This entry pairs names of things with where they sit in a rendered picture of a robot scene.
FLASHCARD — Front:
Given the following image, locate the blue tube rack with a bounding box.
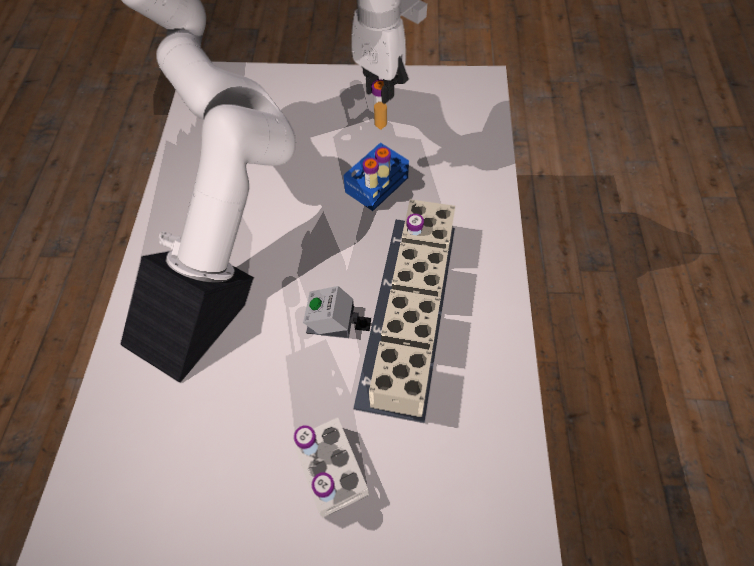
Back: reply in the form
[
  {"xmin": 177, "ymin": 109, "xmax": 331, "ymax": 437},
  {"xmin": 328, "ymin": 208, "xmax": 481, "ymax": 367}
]
[{"xmin": 344, "ymin": 143, "xmax": 409, "ymax": 211}]

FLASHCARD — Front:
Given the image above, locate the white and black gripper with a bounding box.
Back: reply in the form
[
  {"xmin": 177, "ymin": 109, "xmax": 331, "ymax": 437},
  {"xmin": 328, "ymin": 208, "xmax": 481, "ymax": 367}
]
[{"xmin": 352, "ymin": 9, "xmax": 409, "ymax": 104}]

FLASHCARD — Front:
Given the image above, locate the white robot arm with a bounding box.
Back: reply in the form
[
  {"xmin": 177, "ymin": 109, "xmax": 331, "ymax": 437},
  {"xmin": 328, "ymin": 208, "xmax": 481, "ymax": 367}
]
[{"xmin": 121, "ymin": 0, "xmax": 427, "ymax": 283}]

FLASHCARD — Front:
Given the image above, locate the beige bucket adapter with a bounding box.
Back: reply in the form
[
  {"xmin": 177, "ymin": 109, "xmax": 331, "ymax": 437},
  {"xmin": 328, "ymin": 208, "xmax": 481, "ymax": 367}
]
[
  {"xmin": 392, "ymin": 242, "xmax": 448, "ymax": 297},
  {"xmin": 369, "ymin": 341, "xmax": 432, "ymax": 417},
  {"xmin": 402, "ymin": 199, "xmax": 455, "ymax": 249},
  {"xmin": 381, "ymin": 289, "xmax": 441, "ymax": 350}
]

